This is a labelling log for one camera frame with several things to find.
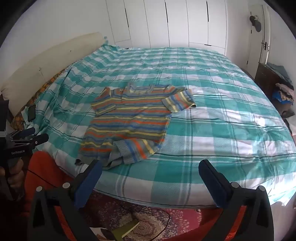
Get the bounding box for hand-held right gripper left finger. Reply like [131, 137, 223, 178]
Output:
[25, 159, 103, 241]

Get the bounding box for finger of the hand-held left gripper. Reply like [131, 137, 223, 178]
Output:
[30, 134, 49, 146]
[10, 128, 36, 141]

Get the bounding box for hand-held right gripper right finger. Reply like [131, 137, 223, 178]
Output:
[196, 159, 276, 241]

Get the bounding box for striped knit sweater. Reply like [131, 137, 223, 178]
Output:
[74, 84, 197, 171]

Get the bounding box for pile of clothes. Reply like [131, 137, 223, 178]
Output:
[266, 62, 296, 119]

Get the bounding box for person's left hand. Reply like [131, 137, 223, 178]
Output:
[0, 168, 25, 200]

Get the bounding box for black phone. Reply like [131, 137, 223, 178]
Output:
[27, 105, 36, 121]

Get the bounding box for person's orange trousers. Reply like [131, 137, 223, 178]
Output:
[23, 151, 78, 210]

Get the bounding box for orange patterned sheet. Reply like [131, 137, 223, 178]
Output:
[11, 70, 65, 131]

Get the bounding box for teal plaid bed cover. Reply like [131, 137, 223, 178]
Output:
[14, 44, 296, 209]

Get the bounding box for white paper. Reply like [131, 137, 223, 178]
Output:
[90, 227, 115, 241]

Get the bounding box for yellow-green book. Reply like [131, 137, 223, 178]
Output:
[113, 220, 140, 239]

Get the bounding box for red patterned rug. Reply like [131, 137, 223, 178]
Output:
[79, 190, 232, 241]

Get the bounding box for cream padded headboard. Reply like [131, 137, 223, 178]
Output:
[0, 32, 109, 116]

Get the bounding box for dark wooden cabinet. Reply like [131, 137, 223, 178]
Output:
[254, 62, 281, 99]

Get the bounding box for white door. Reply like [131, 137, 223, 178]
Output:
[245, 1, 271, 72]

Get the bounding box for dark hanging hat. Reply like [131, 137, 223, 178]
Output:
[249, 15, 262, 32]

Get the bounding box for white wardrobe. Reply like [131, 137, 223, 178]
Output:
[105, 0, 228, 56]

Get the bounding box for black cable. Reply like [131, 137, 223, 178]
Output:
[148, 207, 172, 241]

